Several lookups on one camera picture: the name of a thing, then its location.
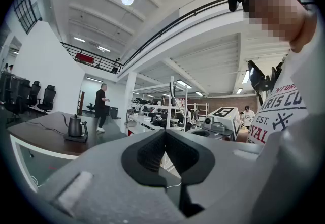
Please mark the black electric kettle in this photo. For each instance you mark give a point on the black electric kettle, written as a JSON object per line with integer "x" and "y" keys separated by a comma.
{"x": 75, "y": 126}

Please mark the dark wooden table white frame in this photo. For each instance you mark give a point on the dark wooden table white frame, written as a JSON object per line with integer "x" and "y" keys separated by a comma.
{"x": 45, "y": 139}

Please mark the black kettle base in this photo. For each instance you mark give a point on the black kettle base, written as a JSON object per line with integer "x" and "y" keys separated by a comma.
{"x": 76, "y": 139}

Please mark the brown wooden ladder shelf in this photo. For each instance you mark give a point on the brown wooden ladder shelf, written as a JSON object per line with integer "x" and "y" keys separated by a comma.
{"x": 80, "y": 103}

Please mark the black grid window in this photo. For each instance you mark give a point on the black grid window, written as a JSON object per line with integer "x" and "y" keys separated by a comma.
{"x": 25, "y": 7}

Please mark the black balcony railing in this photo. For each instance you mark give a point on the black balcony railing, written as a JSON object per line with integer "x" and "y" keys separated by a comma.
{"x": 162, "y": 31}

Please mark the long ceiling light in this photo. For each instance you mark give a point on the long ceiling light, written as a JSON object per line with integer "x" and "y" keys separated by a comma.
{"x": 245, "y": 77}
{"x": 184, "y": 84}
{"x": 79, "y": 39}
{"x": 104, "y": 49}
{"x": 94, "y": 79}

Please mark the black box cabinet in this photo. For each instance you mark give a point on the black box cabinet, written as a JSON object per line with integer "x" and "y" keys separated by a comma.
{"x": 113, "y": 112}

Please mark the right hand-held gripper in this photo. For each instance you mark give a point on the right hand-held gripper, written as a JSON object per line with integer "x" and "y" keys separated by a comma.
{"x": 229, "y": 119}

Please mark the black screen on stand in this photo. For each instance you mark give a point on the black screen on stand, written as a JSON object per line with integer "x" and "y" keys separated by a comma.
{"x": 256, "y": 75}

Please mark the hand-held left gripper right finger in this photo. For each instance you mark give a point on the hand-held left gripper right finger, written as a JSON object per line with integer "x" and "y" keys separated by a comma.
{"x": 228, "y": 167}

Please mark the white metal shelving unit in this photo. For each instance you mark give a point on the white metal shelving unit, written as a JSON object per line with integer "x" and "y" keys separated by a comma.
{"x": 162, "y": 106}

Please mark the person's white printed t-shirt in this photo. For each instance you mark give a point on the person's white printed t-shirt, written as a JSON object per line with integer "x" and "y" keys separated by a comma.
{"x": 287, "y": 106}

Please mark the red banner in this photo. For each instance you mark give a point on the red banner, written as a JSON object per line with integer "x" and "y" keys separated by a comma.
{"x": 84, "y": 58}

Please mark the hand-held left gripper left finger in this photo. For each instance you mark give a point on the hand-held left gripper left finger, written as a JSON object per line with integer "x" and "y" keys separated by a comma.
{"x": 109, "y": 187}

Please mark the person's head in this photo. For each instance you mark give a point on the person's head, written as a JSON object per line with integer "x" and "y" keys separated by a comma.
{"x": 276, "y": 9}

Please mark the black office chair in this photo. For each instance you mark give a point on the black office chair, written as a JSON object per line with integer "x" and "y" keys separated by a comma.
{"x": 48, "y": 98}
{"x": 17, "y": 96}
{"x": 34, "y": 93}

